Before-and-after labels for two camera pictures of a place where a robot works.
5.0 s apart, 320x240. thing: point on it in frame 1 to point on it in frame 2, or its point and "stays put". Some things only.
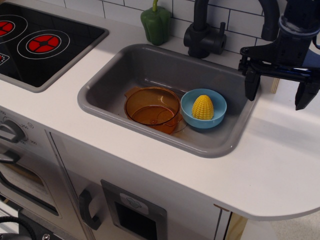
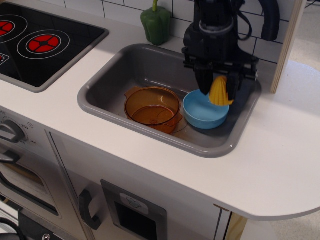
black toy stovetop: [37, 48] stays put
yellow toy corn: [202, 108] to [218, 94]
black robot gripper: [284, 57] to [216, 54]
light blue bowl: [203, 108] stays put
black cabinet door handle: [84, 201] stays put
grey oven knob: [11, 131] stays put
